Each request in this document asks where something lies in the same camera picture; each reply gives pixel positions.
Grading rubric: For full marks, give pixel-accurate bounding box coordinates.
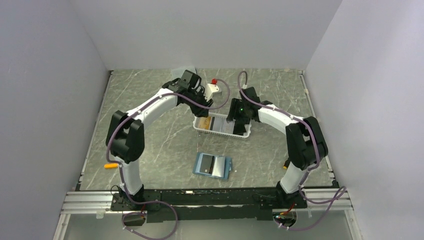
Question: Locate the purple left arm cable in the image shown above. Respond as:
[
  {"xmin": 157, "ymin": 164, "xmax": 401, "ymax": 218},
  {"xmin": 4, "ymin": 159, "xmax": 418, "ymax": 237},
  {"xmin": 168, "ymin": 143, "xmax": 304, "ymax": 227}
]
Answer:
[{"xmin": 105, "ymin": 78, "xmax": 231, "ymax": 239}]

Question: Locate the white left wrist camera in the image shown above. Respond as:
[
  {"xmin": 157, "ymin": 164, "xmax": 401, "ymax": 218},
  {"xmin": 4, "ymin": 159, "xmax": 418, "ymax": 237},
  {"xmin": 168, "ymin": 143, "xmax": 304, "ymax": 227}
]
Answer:
[{"xmin": 204, "ymin": 78, "xmax": 222, "ymax": 101}]

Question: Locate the orange handled screwdriver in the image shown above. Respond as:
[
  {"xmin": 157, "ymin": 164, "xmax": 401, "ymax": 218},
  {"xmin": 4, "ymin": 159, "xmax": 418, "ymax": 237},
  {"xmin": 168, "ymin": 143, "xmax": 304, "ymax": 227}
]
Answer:
[{"xmin": 103, "ymin": 163, "xmax": 119, "ymax": 170}]

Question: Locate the yellow black screwdriver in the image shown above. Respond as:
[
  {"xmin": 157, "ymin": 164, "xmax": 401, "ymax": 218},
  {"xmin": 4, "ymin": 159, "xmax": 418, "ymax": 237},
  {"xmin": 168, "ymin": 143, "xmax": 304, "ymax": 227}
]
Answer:
[{"xmin": 282, "ymin": 158, "xmax": 291, "ymax": 170}]

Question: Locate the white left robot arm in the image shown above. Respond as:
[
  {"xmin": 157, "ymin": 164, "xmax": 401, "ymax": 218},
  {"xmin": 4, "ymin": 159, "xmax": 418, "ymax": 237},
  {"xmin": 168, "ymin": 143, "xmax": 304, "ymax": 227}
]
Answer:
[{"xmin": 105, "ymin": 70, "xmax": 220, "ymax": 210}]

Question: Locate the clear plastic screw box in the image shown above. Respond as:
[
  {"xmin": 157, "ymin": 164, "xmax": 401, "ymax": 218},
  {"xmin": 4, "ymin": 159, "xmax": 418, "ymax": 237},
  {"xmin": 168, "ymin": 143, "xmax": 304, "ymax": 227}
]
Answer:
[{"xmin": 171, "ymin": 65, "xmax": 197, "ymax": 79}]

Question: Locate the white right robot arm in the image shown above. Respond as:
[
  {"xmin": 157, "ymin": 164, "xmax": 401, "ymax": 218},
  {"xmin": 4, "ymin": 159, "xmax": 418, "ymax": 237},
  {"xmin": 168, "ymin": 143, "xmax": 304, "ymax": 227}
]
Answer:
[{"xmin": 227, "ymin": 87, "xmax": 328, "ymax": 208}]

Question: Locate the white plastic basket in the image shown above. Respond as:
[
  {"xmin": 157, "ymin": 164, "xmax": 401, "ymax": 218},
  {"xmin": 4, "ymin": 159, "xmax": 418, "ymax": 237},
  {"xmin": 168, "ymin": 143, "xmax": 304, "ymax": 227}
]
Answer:
[{"xmin": 192, "ymin": 112, "xmax": 252, "ymax": 139}]

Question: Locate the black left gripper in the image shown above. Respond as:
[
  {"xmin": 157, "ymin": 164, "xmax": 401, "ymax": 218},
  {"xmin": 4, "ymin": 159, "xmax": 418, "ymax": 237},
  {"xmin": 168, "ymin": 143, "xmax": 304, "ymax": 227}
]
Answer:
[{"xmin": 186, "ymin": 88, "xmax": 214, "ymax": 118}]

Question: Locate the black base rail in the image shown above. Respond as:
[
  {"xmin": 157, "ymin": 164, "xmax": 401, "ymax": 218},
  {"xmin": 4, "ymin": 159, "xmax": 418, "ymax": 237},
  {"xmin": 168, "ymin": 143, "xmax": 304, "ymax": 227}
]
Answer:
[{"xmin": 110, "ymin": 187, "xmax": 308, "ymax": 223}]

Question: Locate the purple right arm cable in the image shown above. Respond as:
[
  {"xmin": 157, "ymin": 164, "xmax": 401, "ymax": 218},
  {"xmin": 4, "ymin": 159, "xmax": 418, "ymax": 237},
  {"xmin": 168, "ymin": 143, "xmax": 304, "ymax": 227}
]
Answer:
[{"xmin": 237, "ymin": 70, "xmax": 347, "ymax": 205}]

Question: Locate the blue card holder wallet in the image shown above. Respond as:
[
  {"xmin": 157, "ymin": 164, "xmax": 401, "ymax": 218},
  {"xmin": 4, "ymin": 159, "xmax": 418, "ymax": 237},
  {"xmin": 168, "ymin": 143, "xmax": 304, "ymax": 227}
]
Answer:
[{"xmin": 192, "ymin": 152, "xmax": 233, "ymax": 180}]

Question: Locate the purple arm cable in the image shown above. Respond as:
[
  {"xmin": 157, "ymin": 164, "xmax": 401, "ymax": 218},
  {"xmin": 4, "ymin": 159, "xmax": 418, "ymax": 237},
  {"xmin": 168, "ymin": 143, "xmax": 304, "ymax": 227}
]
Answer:
[
  {"xmin": 237, "ymin": 70, "xmax": 347, "ymax": 205},
  {"xmin": 105, "ymin": 78, "xmax": 231, "ymax": 239}
]

